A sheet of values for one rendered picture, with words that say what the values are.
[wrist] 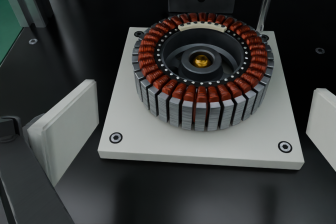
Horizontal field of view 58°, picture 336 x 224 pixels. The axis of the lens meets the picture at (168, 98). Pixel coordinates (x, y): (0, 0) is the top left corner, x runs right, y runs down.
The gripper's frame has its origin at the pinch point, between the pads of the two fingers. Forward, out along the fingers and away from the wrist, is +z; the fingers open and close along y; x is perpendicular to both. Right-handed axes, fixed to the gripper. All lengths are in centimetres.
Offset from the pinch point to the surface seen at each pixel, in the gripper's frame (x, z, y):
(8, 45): 0.1, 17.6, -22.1
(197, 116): -1.7, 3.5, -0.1
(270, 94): -1.5, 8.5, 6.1
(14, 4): 4.9, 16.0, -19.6
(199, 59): 1.4, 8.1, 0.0
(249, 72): 1.1, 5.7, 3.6
